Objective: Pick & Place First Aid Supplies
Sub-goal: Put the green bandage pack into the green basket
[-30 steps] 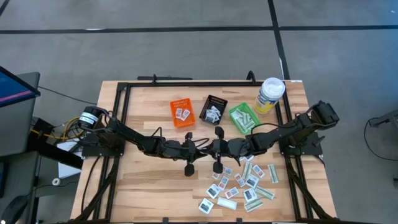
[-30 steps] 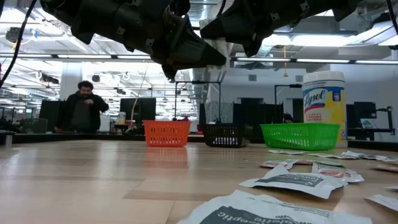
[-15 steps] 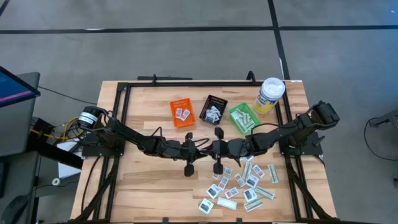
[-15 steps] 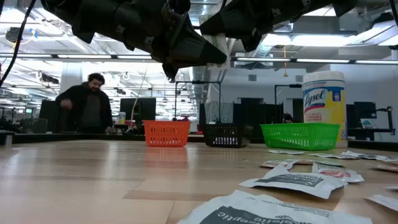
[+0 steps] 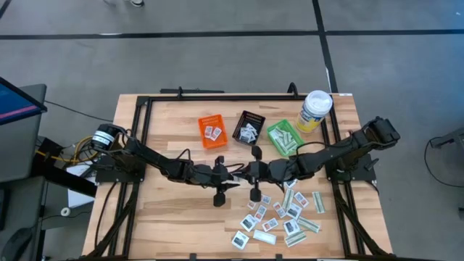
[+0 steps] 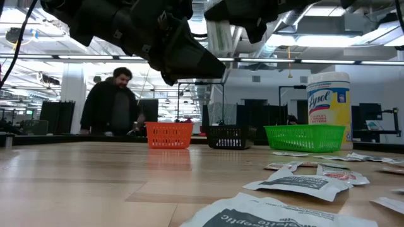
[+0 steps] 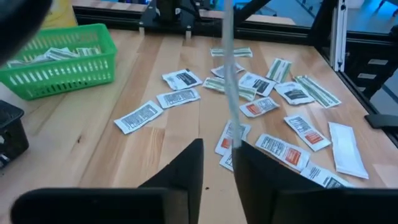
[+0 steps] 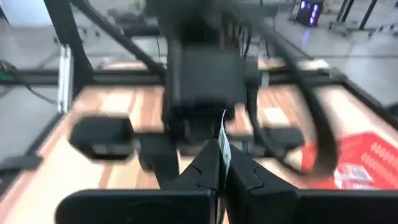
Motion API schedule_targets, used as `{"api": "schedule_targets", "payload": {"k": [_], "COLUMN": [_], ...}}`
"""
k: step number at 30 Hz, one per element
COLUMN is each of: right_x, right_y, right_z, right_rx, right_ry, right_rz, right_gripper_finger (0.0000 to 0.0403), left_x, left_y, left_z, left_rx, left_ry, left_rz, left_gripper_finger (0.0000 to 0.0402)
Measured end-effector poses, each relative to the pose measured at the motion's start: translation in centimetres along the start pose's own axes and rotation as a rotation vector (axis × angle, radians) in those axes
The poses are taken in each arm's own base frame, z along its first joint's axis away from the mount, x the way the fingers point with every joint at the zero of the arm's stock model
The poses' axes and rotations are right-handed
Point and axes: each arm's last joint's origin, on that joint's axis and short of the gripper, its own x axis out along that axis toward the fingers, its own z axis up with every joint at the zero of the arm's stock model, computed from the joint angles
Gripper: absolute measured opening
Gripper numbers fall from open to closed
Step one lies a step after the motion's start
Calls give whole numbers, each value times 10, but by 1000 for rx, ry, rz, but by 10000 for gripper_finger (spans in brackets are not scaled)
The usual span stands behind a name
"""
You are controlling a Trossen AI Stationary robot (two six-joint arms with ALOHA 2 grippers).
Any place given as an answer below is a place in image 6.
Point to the green plastic basket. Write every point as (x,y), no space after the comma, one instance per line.
(304,138)

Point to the white antiseptic towelette packet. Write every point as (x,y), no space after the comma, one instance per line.
(296,184)
(252,217)
(366,156)

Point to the black cabinets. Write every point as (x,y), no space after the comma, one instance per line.
(57,118)

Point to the black partition panels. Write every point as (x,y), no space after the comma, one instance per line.
(262,113)

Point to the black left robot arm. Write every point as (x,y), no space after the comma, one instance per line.
(79,15)

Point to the orange plastic basket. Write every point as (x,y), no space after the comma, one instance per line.
(170,135)

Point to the white pillar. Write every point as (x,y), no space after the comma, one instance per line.
(71,101)

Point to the plain white packet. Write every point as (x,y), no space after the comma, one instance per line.
(391,205)

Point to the black plastic basket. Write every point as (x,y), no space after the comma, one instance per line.
(230,137)

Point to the black monitor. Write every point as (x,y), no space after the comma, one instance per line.
(370,112)
(151,110)

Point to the yellow Lysol wipes canister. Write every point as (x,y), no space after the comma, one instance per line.
(331,101)

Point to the black ceiling dome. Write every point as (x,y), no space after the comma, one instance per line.
(13,34)

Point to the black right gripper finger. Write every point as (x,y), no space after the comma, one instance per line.
(227,19)
(227,9)

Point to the black desk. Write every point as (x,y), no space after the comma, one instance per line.
(375,134)

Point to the ceiling light strip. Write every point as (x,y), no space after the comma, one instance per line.
(382,62)
(328,61)

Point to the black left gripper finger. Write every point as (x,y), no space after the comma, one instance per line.
(187,30)
(189,60)

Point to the standing person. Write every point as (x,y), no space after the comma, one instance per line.
(110,104)

